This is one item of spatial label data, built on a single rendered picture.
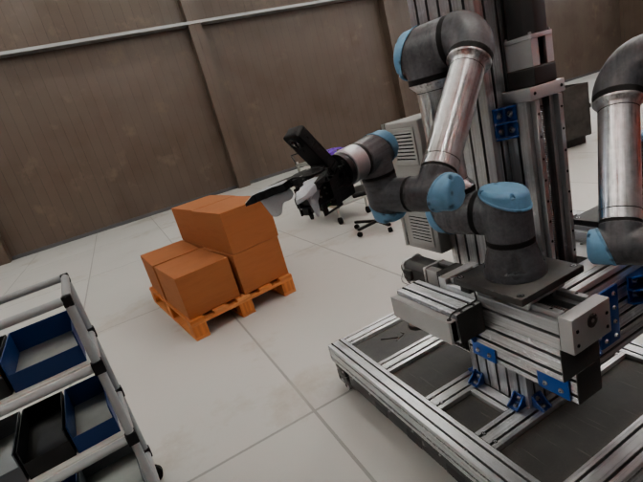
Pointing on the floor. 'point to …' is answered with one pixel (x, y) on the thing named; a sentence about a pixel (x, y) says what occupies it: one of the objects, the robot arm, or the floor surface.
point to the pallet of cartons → (217, 262)
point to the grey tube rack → (24, 455)
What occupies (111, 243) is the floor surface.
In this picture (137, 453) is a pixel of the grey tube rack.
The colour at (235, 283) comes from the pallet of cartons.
